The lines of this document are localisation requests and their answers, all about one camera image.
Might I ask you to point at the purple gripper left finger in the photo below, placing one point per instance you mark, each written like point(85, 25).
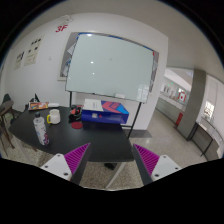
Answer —
point(71, 165)

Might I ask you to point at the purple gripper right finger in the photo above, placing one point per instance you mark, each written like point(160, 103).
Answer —
point(151, 166)

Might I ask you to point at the clear plastic water bottle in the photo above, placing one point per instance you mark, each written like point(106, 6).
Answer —
point(40, 128)

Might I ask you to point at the red round coaster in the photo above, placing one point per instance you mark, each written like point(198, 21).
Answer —
point(76, 125)

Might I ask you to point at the round black table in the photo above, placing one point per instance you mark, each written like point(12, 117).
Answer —
point(109, 143)

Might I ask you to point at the red fire extinguisher box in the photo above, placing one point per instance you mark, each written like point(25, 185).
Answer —
point(179, 118)

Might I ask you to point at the black and red object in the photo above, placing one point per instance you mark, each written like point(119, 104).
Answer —
point(75, 113)

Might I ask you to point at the grey concrete pillar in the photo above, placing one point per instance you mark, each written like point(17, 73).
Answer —
point(187, 123)

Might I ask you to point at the white paper on box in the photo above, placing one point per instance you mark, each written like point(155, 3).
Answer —
point(93, 105)

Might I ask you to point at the white flat small box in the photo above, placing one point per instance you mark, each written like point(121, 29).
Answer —
point(53, 105)

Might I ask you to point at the blue cardboard box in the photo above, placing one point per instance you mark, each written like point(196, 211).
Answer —
point(113, 112)

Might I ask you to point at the orange colourful book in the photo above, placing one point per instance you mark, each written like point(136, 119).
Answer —
point(38, 105)

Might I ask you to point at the wooden chair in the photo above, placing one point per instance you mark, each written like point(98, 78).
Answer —
point(6, 107)

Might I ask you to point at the large whiteboard on stand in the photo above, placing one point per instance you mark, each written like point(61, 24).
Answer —
point(110, 66)

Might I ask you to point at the grey pinboard with papers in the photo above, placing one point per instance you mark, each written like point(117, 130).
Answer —
point(66, 56)

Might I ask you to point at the white mug yellow handle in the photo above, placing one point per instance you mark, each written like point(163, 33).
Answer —
point(53, 117)

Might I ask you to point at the black frame side table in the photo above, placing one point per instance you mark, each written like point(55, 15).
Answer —
point(207, 138)

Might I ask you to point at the wall poster left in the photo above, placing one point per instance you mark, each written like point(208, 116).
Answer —
point(19, 59)

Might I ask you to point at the wall poster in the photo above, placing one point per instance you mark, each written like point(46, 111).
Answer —
point(19, 59)
point(33, 50)

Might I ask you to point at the wall poster right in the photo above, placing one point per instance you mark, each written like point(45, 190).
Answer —
point(33, 50)

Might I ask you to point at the red 3F wall sign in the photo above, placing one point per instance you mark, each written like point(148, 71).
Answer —
point(61, 28)

